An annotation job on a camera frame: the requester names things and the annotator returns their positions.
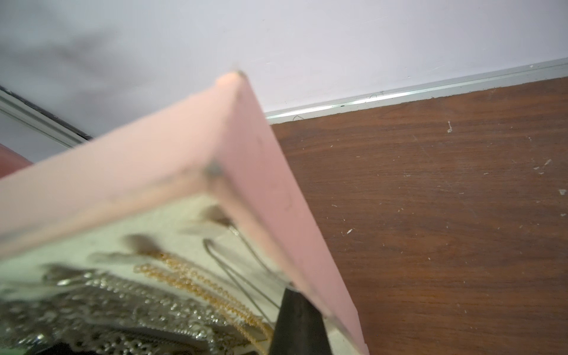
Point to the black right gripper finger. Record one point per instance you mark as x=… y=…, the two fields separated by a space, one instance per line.
x=299 y=329

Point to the pink jewelry box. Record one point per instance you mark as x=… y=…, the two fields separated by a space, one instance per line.
x=176 y=234

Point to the potted plant pink vase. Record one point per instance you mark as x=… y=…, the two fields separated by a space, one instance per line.
x=11 y=162

